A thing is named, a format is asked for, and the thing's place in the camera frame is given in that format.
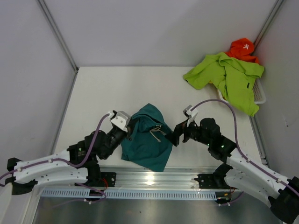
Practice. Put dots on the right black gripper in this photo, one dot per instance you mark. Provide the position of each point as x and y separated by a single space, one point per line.
174 137

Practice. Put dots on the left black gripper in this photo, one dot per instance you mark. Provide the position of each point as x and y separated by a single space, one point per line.
130 127

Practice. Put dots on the teal green shorts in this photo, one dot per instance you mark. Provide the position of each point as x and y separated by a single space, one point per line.
148 146

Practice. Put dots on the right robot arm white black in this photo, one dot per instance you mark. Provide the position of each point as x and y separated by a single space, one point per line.
238 170

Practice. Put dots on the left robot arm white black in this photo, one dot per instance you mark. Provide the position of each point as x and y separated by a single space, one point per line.
78 164

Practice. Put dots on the lime green shorts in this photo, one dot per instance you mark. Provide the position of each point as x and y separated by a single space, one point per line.
234 78

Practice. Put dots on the orange shorts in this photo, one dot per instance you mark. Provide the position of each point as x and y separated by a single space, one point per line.
242 49

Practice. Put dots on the white plastic basket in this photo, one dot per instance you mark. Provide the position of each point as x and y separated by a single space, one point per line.
259 93

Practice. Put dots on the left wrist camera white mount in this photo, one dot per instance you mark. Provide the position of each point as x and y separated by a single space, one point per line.
120 119

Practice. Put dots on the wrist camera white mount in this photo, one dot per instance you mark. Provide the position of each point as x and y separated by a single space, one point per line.
190 112
120 119

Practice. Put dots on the aluminium rail frame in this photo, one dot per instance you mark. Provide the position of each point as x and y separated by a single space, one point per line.
98 90

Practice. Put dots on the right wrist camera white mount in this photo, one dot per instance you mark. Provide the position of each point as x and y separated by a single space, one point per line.
190 112

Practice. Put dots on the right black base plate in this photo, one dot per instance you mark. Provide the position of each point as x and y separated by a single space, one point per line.
211 181

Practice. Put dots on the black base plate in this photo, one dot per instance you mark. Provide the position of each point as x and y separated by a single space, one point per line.
211 181
108 179

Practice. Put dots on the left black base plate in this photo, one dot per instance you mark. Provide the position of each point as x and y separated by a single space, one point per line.
108 179

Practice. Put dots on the slotted grey cable duct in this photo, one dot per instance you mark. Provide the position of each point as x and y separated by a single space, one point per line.
136 194

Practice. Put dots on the left corner aluminium post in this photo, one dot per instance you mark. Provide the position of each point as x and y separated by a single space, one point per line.
56 31

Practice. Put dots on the corner aluminium post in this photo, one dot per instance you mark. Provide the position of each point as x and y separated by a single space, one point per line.
56 31
268 22

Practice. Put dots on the right corner aluminium post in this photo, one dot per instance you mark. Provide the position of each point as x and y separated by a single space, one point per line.
268 22

